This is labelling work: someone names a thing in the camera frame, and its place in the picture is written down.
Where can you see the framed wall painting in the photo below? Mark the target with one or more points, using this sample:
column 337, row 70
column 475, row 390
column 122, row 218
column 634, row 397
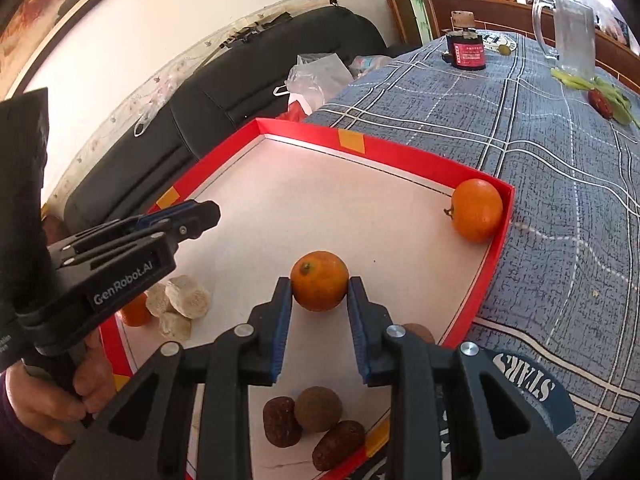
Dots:
column 30, row 31

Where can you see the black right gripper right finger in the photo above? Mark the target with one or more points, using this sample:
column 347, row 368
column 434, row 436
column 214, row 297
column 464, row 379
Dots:
column 494, row 433

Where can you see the orange tangerine with stem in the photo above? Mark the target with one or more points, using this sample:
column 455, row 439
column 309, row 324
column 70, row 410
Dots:
column 475, row 210

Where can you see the dark jar pink label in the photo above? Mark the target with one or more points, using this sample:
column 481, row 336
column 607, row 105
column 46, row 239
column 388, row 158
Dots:
column 465, row 46

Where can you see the clear glass beer mug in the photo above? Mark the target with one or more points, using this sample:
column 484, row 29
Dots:
column 574, row 36

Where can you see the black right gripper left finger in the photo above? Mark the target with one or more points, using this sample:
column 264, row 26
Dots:
column 144, row 432

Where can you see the dark wooden counter cabinet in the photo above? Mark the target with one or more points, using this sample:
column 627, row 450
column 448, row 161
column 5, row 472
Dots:
column 510, row 16

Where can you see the green leafy vegetable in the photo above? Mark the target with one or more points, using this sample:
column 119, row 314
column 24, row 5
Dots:
column 621, row 105

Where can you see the person's left hand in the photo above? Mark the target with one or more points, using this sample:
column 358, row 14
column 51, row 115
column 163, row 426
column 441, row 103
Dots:
column 49, row 410

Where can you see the white plastic bag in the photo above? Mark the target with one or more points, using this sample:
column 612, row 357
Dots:
column 318, row 77

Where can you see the brown round longan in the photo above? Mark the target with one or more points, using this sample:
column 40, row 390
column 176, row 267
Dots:
column 318, row 409
column 421, row 331

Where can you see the red date near greens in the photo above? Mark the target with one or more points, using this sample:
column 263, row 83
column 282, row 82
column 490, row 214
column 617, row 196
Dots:
column 600, row 103

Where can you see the dark red jujube date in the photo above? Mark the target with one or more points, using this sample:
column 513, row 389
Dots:
column 338, row 444

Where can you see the blue plaid tablecloth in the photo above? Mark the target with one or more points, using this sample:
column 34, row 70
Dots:
column 561, row 316

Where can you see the red shallow box tray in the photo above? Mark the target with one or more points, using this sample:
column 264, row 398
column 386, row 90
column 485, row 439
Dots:
column 319, row 206

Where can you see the black sofa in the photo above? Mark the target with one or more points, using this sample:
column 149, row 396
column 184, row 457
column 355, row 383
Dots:
column 210, row 105

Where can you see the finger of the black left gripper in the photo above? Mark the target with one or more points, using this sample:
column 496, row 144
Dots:
column 162, row 214
column 192, row 223

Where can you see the small white peeled chunk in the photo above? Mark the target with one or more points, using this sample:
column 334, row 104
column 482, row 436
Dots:
column 174, row 326

